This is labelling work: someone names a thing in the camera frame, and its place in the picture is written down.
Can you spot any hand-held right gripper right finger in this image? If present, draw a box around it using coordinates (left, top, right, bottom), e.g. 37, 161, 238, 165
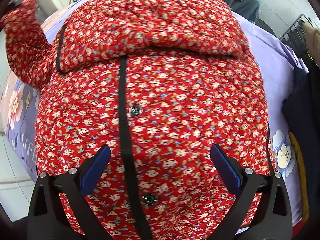
207, 144, 293, 240

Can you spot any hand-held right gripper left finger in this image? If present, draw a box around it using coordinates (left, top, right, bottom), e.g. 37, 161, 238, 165
27, 144, 115, 240

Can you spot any red floral quilted jacket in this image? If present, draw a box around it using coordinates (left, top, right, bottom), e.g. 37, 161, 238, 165
0, 0, 278, 240

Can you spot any yellow cloth strip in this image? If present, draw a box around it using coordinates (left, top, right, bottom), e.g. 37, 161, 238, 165
289, 131, 310, 220

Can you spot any navy garment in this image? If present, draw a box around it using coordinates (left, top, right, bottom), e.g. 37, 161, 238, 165
282, 65, 320, 220

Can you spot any purple floral bedsheet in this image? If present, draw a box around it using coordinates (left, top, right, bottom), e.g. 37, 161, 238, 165
0, 0, 309, 228

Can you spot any black stool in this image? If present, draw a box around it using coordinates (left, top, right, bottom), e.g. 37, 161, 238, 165
257, 20, 278, 39

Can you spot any beige down jacket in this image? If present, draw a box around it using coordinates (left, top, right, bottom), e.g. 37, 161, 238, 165
302, 22, 320, 68

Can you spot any dark teal blanket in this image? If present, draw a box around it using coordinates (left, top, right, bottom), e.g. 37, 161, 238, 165
90, 0, 260, 23

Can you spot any black wire rack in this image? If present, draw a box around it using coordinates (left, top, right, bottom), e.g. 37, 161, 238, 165
280, 15, 315, 63

